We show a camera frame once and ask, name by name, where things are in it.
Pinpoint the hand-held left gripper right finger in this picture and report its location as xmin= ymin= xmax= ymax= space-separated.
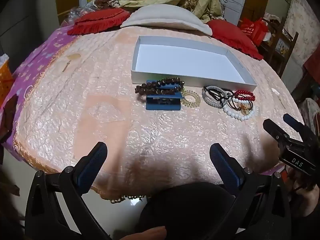
xmin=209 ymin=143 xmax=293 ymax=240

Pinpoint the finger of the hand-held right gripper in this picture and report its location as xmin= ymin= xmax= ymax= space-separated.
xmin=262 ymin=119 xmax=291 ymax=143
xmin=283 ymin=113 xmax=317 ymax=144

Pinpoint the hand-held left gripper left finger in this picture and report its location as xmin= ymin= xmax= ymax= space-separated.
xmin=24 ymin=142 xmax=110 ymax=240

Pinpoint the white beaded bracelet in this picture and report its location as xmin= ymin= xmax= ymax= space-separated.
xmin=222 ymin=101 xmax=256 ymax=122

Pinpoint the red beaded bracelet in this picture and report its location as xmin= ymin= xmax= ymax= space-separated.
xmin=234 ymin=89 xmax=256 ymax=103

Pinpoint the plain black hair tie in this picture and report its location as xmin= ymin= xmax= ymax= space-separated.
xmin=228 ymin=97 xmax=251 ymax=112

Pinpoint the black hair tie gold charm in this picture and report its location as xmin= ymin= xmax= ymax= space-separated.
xmin=209 ymin=89 xmax=235 ymax=103

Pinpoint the silver spiral hair tie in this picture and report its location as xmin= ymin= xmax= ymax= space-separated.
xmin=202 ymin=85 xmax=230 ymax=109

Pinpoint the gold spiral hair tie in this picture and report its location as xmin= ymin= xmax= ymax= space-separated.
xmin=180 ymin=90 xmax=201 ymax=108

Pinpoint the blue hair clip card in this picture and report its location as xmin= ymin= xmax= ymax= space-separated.
xmin=146 ymin=79 xmax=182 ymax=111

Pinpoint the brown beaded bracelet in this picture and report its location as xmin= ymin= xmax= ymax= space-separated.
xmin=135 ymin=77 xmax=185 ymax=96

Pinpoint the white cardboard box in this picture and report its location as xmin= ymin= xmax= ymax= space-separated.
xmin=131 ymin=36 xmax=258 ymax=93

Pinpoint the person's right hand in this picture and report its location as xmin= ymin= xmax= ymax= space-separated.
xmin=287 ymin=170 xmax=320 ymax=218

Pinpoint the person's dark clothed leg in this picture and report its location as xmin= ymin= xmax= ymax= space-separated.
xmin=136 ymin=182 xmax=241 ymax=240

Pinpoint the red hanging cloth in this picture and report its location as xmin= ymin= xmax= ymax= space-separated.
xmin=303 ymin=44 xmax=320 ymax=82

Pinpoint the wooden shelf rack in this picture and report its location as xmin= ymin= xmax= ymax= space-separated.
xmin=260 ymin=17 xmax=299 ymax=78

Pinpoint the red shopping bag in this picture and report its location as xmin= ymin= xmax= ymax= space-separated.
xmin=239 ymin=17 xmax=271 ymax=47

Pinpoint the red ruffled pillow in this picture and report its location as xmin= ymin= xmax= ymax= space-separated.
xmin=67 ymin=8 xmax=131 ymax=36
xmin=206 ymin=19 xmax=264 ymax=60

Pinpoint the purple patterned bed sheet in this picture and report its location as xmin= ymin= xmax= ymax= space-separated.
xmin=0 ymin=26 xmax=78 ymax=161

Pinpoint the orange basket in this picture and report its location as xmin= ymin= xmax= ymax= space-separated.
xmin=0 ymin=54 xmax=15 ymax=107

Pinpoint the clear plastic bag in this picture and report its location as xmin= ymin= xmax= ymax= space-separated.
xmin=65 ymin=4 xmax=97 ymax=23

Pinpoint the beige pillow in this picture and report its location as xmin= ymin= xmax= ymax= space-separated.
xmin=120 ymin=4 xmax=213 ymax=37

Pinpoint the floral wall cloth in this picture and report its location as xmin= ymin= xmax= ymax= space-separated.
xmin=285 ymin=0 xmax=320 ymax=47

